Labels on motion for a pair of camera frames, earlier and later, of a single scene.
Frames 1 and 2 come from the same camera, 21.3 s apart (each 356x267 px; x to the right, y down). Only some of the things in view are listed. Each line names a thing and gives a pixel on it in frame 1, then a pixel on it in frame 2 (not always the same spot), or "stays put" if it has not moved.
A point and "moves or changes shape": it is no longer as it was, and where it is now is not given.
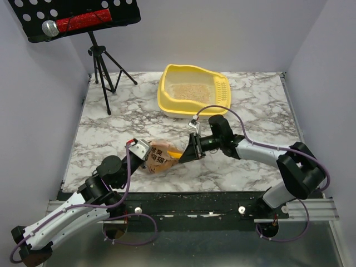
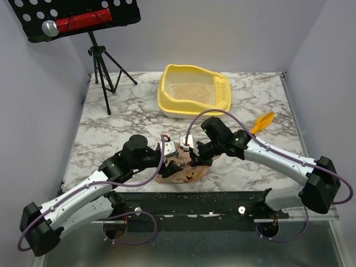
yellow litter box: (184, 90) stays put
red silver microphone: (52, 28) stays put
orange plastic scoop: (174, 154) moves or changes shape
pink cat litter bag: (158, 161) moves or changes shape
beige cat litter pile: (193, 92) stays put
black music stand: (31, 14) stays put
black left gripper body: (134, 165) -> (151, 160)
